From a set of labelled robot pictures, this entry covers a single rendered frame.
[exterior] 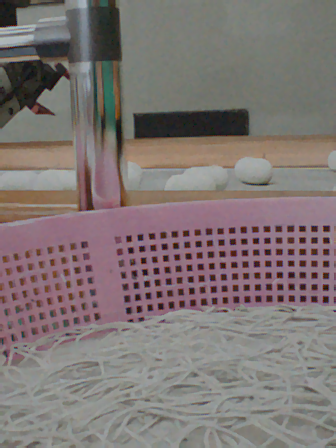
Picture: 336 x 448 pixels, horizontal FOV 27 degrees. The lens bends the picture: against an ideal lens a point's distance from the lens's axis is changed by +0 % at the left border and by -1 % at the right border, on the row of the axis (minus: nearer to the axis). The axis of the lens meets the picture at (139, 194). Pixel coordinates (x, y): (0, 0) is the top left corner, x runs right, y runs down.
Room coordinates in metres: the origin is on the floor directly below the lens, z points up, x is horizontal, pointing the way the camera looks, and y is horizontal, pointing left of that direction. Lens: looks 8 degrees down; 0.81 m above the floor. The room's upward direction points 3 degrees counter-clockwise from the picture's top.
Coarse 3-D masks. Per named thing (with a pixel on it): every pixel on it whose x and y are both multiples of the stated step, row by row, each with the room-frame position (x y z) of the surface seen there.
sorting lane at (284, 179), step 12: (276, 168) 0.64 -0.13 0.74; (288, 168) 0.63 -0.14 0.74; (300, 168) 0.63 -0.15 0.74; (312, 168) 0.62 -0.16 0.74; (324, 168) 0.62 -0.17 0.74; (144, 180) 0.61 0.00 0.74; (156, 180) 0.60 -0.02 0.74; (228, 180) 0.58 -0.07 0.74; (276, 180) 0.56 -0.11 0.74; (288, 180) 0.56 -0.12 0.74; (300, 180) 0.55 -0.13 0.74; (312, 180) 0.55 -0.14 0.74; (324, 180) 0.55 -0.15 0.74
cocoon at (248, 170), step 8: (240, 160) 0.55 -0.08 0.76; (248, 160) 0.54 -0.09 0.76; (256, 160) 0.54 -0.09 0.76; (264, 160) 0.54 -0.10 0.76; (240, 168) 0.55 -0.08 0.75; (248, 168) 0.54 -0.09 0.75; (256, 168) 0.53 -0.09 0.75; (264, 168) 0.53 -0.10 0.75; (272, 168) 0.54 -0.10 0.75; (240, 176) 0.55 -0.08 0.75; (248, 176) 0.54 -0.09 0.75; (256, 176) 0.53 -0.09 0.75; (264, 176) 0.53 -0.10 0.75
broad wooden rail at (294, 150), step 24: (0, 144) 0.84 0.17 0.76; (24, 144) 0.82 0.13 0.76; (48, 144) 0.79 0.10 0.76; (72, 144) 0.76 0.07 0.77; (144, 144) 0.72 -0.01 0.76; (168, 144) 0.71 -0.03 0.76; (192, 144) 0.69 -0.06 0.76; (216, 144) 0.68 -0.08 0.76; (240, 144) 0.67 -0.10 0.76; (264, 144) 0.66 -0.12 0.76; (288, 144) 0.66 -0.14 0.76; (312, 144) 0.65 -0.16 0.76; (0, 168) 0.75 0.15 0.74; (24, 168) 0.74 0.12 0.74; (48, 168) 0.73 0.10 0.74; (72, 168) 0.72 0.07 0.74; (144, 168) 0.69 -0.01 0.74; (168, 168) 0.68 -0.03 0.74
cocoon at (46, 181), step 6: (42, 174) 0.51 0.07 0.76; (48, 174) 0.50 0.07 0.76; (36, 180) 0.50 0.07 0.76; (42, 180) 0.49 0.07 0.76; (48, 180) 0.49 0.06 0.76; (54, 180) 0.49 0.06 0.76; (36, 186) 0.49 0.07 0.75; (42, 186) 0.49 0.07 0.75; (48, 186) 0.49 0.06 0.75; (54, 186) 0.49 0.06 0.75; (60, 186) 0.49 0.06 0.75
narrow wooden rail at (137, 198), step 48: (0, 192) 0.38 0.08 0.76; (48, 192) 0.37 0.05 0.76; (144, 192) 0.35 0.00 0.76; (192, 192) 0.34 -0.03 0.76; (240, 192) 0.33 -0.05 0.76; (288, 192) 0.33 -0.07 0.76; (288, 240) 0.28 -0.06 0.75; (0, 288) 0.34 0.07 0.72; (192, 288) 0.30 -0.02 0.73; (288, 288) 0.28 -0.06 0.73
